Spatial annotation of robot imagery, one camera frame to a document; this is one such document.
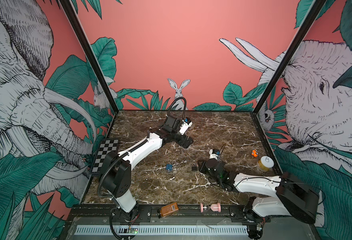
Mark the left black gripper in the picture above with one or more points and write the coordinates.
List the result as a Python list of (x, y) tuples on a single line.
[(188, 142)]

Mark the dark grey padlock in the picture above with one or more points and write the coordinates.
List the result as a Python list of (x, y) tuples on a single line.
[(194, 167)]

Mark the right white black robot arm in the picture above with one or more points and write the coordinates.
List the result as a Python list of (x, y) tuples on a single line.
[(284, 195)]

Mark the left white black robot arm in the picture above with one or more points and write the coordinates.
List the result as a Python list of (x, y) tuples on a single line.
[(116, 172)]

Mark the left blue padlock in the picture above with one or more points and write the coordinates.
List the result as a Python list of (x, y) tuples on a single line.
[(169, 167)]

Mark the orange toy car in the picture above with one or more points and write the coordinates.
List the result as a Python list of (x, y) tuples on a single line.
[(254, 153)]

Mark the orange brown box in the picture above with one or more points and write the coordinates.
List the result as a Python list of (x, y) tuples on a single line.
[(169, 210)]

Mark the pink hourglass spool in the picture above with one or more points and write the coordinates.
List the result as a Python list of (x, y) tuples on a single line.
[(213, 207)]

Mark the black white checkerboard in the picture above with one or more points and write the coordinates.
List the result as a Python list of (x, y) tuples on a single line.
[(106, 146)]

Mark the yellow orange can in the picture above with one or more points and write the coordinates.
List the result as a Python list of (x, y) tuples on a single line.
[(265, 164)]

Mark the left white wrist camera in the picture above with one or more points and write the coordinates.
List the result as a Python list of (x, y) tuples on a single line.
[(185, 124)]

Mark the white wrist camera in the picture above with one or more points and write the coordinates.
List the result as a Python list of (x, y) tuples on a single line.
[(185, 124), (214, 154)]

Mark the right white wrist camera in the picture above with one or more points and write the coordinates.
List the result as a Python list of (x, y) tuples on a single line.
[(214, 154)]

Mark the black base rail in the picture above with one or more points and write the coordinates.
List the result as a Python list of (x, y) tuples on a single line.
[(239, 213)]

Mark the white slotted cable duct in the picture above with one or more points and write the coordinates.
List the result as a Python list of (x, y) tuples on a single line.
[(163, 230)]

